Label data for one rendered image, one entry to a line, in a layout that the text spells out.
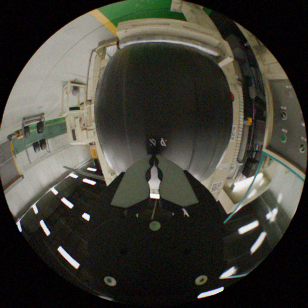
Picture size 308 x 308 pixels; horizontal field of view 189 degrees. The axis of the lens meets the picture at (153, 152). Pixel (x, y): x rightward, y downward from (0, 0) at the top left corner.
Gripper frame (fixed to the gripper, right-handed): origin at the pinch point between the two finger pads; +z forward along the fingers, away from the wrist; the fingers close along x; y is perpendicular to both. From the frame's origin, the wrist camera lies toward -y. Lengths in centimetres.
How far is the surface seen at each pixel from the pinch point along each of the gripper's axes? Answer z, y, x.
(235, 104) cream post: 21.3, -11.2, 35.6
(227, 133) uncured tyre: 1.3, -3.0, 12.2
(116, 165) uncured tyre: 2.0, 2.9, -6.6
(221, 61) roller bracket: 16.3, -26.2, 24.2
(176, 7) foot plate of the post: 47, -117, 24
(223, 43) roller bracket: 12.9, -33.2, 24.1
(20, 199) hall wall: -129, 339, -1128
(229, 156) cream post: 18.5, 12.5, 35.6
